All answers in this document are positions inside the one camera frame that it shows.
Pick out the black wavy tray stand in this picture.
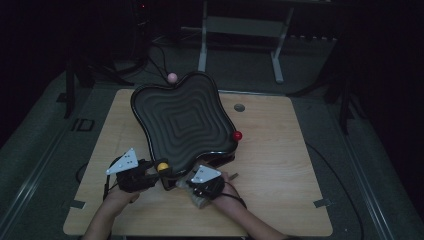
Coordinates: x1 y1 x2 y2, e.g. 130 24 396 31
130 70 239 192

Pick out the white metal stand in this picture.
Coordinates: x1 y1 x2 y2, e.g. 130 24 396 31
198 0 296 85

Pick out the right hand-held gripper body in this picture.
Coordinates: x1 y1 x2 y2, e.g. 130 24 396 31
185 164 226 201

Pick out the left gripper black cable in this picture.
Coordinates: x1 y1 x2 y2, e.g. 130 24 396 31
75 162 113 202

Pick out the grey metal floor rail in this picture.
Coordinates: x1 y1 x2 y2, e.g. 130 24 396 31
343 138 396 240
0 126 73 234

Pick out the person's left hand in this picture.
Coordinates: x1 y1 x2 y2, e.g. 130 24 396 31
105 187 142 205

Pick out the black floor cable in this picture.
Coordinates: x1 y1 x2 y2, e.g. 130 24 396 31
304 142 366 240

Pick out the black metal stand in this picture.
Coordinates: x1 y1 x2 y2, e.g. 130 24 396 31
56 56 134 120
323 76 368 136

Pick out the thin black background cable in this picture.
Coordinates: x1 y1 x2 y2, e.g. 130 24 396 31
146 42 171 84

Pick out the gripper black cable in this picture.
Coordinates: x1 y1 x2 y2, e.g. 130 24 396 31
75 162 113 202
218 181 248 210

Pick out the person's right hand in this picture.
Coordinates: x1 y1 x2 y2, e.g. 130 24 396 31
214 171 244 210

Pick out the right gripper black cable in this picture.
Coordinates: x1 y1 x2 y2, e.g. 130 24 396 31
218 181 248 210

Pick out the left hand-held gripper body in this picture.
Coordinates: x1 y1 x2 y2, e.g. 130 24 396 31
105 148 158 194

